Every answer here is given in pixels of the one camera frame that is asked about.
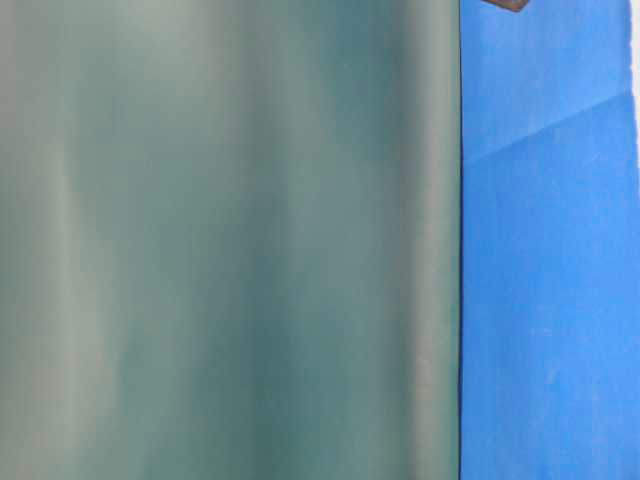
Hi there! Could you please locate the blue table mat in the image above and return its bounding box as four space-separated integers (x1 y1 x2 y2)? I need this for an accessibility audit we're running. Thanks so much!
460 1 639 479

